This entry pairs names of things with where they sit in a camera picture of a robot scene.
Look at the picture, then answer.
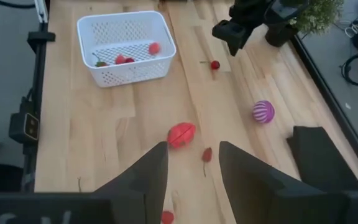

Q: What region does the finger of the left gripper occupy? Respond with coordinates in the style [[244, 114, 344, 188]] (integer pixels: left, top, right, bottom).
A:
[[263, 0, 310, 26], [211, 19, 256, 57]]

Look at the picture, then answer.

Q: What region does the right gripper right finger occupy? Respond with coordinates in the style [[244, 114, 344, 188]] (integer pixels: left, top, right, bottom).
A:
[[218, 141, 351, 224]]

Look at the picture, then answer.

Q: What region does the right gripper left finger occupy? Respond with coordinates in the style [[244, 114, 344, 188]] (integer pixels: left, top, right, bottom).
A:
[[93, 141, 170, 224]]

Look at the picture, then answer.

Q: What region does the red toy raspberry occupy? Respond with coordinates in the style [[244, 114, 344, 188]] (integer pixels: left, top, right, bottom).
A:
[[161, 210, 175, 224]]

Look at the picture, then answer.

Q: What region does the red toy strawberry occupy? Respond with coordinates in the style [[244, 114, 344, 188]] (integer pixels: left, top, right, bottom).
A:
[[167, 122, 197, 149]]

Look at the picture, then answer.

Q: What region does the small pink-red toy fruit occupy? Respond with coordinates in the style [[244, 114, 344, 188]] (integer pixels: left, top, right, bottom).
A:
[[148, 42, 162, 56]]

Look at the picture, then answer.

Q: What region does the red toy cherry with stem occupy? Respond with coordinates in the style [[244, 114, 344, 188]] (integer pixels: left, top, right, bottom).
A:
[[200, 59, 221, 71], [91, 52, 109, 68]]

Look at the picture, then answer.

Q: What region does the potted green plant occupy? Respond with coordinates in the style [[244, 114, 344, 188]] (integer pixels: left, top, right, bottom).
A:
[[264, 0, 344, 48]]

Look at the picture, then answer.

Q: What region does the folded black cloth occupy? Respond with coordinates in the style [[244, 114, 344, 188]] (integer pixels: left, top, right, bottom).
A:
[[286, 125, 358, 192]]

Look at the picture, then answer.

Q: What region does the purple white striped ball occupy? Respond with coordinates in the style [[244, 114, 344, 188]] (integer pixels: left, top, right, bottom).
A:
[[252, 100, 275, 124]]

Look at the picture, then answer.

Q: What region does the white perforated plastic basket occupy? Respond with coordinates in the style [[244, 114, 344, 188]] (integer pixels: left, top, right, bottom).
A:
[[76, 11, 177, 88]]

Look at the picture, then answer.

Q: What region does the coiled white floor cable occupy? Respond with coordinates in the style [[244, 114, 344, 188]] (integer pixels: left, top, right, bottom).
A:
[[343, 23, 358, 39]]

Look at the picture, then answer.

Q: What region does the black table-level camera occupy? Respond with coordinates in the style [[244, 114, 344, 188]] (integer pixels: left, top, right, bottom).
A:
[[8, 96, 40, 144]]

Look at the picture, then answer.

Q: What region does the black metal table frame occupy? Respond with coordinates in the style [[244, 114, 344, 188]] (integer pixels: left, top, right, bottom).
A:
[[20, 0, 358, 194]]

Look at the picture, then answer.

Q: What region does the white bar on frame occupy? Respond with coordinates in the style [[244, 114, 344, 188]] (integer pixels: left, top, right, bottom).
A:
[[34, 0, 49, 24]]

